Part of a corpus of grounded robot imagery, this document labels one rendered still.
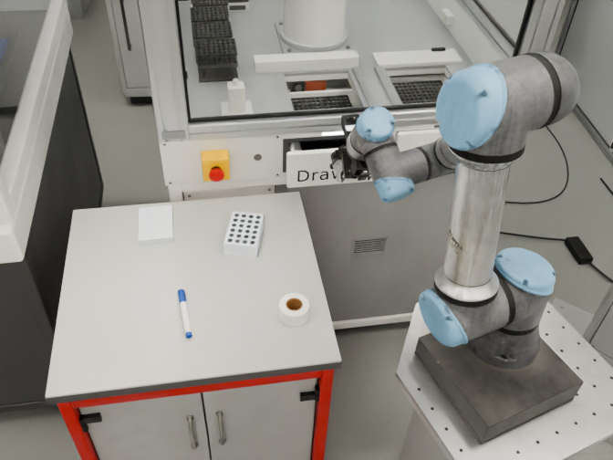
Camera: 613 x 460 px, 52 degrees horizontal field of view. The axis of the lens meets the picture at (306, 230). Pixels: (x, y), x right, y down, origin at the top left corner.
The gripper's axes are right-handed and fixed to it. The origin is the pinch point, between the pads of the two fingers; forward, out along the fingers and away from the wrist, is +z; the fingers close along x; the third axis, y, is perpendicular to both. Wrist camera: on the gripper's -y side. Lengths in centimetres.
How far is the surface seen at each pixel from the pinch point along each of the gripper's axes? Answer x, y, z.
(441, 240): 39, 15, 44
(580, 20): 177, -116, 141
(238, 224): -28.6, 11.9, 6.0
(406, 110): 18.9, -13.8, 0.4
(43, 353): -88, 37, 43
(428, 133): 25.4, -8.3, 4.3
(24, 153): -80, -10, 4
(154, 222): -50, 8, 11
